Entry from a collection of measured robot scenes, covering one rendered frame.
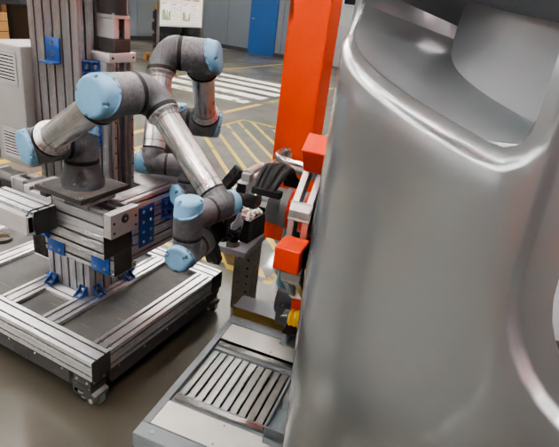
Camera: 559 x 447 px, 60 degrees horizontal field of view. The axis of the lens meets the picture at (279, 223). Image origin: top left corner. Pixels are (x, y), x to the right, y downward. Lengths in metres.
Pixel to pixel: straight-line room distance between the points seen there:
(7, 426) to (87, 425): 0.27
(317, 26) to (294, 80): 0.21
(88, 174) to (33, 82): 0.51
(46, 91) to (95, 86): 0.77
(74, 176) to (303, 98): 0.90
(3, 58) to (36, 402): 1.31
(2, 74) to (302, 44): 1.15
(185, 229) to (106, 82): 0.42
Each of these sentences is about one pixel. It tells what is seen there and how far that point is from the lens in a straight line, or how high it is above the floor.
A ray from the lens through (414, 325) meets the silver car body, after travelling 0.47.
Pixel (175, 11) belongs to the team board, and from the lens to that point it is 10.84.
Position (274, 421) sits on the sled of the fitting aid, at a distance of 1.85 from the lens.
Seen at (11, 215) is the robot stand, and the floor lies 0.71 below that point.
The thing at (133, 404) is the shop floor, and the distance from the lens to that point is 2.10.
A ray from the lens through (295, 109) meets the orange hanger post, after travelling 1.99.
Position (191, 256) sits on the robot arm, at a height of 0.87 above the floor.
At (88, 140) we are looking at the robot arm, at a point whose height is 0.99.
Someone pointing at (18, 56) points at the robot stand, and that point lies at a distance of 2.13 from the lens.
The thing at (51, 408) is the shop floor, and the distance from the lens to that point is 2.14.
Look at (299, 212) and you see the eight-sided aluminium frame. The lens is 1.35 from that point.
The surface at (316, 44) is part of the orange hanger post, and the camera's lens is 1.95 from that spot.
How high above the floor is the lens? 1.47
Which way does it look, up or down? 24 degrees down
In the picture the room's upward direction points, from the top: 7 degrees clockwise
